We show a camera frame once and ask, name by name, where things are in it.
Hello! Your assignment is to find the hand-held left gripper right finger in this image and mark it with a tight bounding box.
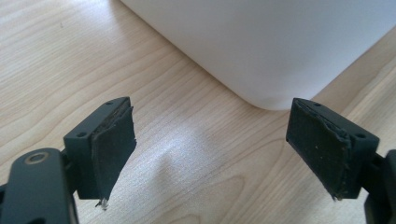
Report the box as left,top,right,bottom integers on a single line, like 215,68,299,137
285,97,380,201

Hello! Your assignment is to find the white plastic container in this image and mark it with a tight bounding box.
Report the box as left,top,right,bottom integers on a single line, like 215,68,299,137
120,0,396,111

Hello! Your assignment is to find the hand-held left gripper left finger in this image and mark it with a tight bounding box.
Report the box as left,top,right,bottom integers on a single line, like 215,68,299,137
63,96,137,210

